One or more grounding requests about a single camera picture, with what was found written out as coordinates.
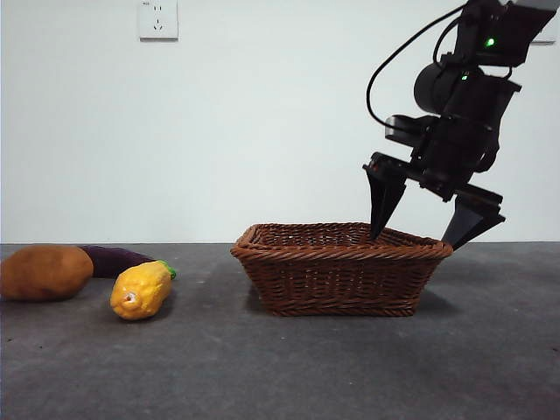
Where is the brown wicker basket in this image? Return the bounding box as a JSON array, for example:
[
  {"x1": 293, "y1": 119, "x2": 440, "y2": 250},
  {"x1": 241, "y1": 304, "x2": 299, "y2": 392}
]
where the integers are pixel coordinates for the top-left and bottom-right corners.
[{"x1": 230, "y1": 222, "x2": 454, "y2": 318}]

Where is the yellow corn cob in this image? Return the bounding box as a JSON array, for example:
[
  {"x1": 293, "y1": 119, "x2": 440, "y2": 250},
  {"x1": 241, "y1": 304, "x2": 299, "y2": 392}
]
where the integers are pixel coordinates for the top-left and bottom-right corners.
[{"x1": 108, "y1": 261, "x2": 174, "y2": 323}]

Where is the purple eggplant with green cap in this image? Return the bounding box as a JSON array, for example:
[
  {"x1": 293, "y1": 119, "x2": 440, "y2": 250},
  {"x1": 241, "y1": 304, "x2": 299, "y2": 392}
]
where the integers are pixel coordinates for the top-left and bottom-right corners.
[{"x1": 78, "y1": 245, "x2": 179, "y2": 281}]

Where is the brown potato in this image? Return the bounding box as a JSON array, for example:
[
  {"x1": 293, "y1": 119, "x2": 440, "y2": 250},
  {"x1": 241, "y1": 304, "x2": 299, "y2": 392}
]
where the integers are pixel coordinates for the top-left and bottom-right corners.
[{"x1": 0, "y1": 245, "x2": 95, "y2": 303}]

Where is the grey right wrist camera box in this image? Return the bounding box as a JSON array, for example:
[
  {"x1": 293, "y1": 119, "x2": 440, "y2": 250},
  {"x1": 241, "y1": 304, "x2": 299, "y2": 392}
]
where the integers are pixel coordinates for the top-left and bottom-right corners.
[{"x1": 383, "y1": 114, "x2": 435, "y2": 146}]

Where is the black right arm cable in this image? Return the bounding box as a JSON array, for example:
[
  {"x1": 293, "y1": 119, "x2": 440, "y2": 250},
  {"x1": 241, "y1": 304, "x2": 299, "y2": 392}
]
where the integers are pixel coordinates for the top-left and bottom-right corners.
[{"x1": 366, "y1": 3, "x2": 467, "y2": 129}]

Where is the white wall socket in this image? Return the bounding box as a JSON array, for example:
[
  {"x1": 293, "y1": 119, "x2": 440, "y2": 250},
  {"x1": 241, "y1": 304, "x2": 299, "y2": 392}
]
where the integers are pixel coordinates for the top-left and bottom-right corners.
[
  {"x1": 139, "y1": 0, "x2": 179, "y2": 43},
  {"x1": 531, "y1": 12, "x2": 557, "y2": 46}
]

